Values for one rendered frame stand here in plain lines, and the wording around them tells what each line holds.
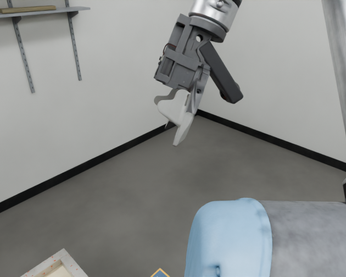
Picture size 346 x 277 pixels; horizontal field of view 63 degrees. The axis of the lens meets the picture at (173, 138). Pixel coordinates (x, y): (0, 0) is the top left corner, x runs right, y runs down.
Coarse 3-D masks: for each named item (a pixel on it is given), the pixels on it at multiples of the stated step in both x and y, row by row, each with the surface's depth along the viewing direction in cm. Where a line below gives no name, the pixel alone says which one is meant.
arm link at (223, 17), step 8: (200, 0) 44; (208, 0) 44; (216, 0) 44; (224, 0) 43; (192, 8) 45; (200, 8) 44; (208, 8) 44; (216, 8) 44; (224, 8) 44; (232, 8) 44; (200, 16) 45; (208, 16) 44; (216, 16) 44; (224, 16) 44; (232, 16) 45; (216, 24) 45; (224, 24) 45
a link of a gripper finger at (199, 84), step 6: (204, 78) 45; (198, 84) 44; (204, 84) 44; (192, 90) 45; (198, 90) 44; (192, 96) 44; (198, 96) 43; (192, 102) 44; (198, 102) 43; (192, 108) 44
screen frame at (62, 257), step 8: (56, 256) 117; (64, 256) 117; (40, 264) 113; (48, 264) 113; (56, 264) 115; (64, 264) 113; (72, 264) 113; (32, 272) 110; (40, 272) 111; (48, 272) 114; (72, 272) 110; (80, 272) 110
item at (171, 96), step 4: (172, 88) 53; (176, 88) 53; (172, 92) 53; (156, 96) 55; (160, 96) 54; (164, 96) 54; (168, 96) 54; (172, 96) 54; (156, 100) 55; (160, 100) 55; (156, 104) 56; (168, 120) 57; (168, 124) 57; (172, 124) 57; (168, 128) 58
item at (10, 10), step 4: (4, 8) 212; (8, 8) 212; (12, 8) 212; (16, 8) 213; (20, 8) 214; (24, 8) 216; (28, 8) 217; (32, 8) 219; (36, 8) 221; (40, 8) 223; (44, 8) 225; (48, 8) 227; (52, 8) 229; (0, 12) 211; (4, 12) 208; (8, 12) 210; (12, 12) 211; (16, 12) 213; (20, 12) 215
